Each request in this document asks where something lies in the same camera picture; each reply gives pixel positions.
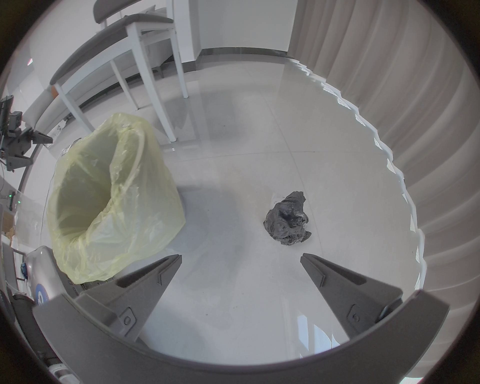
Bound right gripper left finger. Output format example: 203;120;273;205
74;254;183;343

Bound crumpled black plastic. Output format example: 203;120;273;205
263;190;313;246

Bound beige curtain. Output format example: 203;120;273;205
287;0;480;293

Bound white chair with grey seat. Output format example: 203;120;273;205
50;0;189;143

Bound yellow plastic bag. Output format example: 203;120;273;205
47;112;187;284

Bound white trash bin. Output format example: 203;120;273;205
48;125;181;278

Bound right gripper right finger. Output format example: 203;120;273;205
300;253;403;340

